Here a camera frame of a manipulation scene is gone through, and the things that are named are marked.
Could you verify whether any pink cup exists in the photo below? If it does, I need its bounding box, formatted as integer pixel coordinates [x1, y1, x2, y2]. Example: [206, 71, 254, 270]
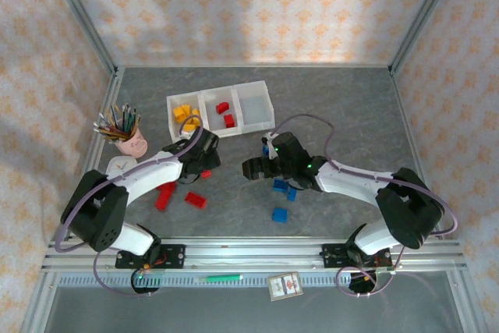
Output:
[112, 126, 150, 160]

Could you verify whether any white square clock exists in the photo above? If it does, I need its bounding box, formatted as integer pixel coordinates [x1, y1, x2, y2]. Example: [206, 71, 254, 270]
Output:
[105, 155, 138, 179]

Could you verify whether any grey slotted cable duct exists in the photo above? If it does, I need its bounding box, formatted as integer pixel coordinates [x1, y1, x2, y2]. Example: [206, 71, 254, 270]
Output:
[57, 273, 354, 289]

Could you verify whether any aluminium frame post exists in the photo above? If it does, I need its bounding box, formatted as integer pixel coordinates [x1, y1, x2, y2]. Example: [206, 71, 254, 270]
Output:
[388, 0, 465, 76]
[41, 0, 120, 76]

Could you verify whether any playing card box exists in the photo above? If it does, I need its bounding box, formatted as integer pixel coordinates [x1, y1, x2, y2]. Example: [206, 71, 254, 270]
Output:
[267, 271, 304, 302]

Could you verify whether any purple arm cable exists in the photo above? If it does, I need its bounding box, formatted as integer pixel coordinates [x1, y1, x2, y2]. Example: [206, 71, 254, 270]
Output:
[268, 114, 458, 299]
[54, 115, 206, 298]

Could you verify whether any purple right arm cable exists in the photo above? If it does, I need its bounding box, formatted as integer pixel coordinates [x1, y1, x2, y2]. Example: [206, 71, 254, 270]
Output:
[268, 114, 458, 299]

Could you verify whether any bundle of coloured pencils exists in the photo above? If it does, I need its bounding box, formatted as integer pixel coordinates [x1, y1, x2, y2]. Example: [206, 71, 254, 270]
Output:
[92, 103, 142, 142]

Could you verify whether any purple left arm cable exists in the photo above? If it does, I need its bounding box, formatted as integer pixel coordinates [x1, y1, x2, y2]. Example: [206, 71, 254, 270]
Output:
[54, 115, 206, 298]

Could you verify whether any black round cable port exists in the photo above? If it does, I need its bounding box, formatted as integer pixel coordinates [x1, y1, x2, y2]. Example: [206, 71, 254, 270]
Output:
[131, 268, 161, 296]
[348, 270, 378, 297]

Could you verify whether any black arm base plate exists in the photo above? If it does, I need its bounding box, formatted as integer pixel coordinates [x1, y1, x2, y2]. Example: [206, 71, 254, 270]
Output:
[321, 243, 393, 270]
[115, 244, 186, 270]

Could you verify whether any green pen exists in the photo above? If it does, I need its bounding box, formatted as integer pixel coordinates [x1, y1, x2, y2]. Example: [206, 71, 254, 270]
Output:
[196, 273, 243, 283]

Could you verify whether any aluminium frame leg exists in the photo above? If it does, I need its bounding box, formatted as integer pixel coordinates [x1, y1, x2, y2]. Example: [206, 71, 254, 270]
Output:
[21, 272, 59, 333]
[447, 272, 488, 333]

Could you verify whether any aluminium mounting rail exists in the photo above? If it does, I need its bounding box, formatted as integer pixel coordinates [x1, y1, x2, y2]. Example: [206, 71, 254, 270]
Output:
[41, 237, 467, 275]

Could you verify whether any aluminium side rail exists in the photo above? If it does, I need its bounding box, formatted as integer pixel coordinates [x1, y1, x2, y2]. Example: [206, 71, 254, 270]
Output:
[62, 66, 126, 243]
[388, 67, 465, 243]

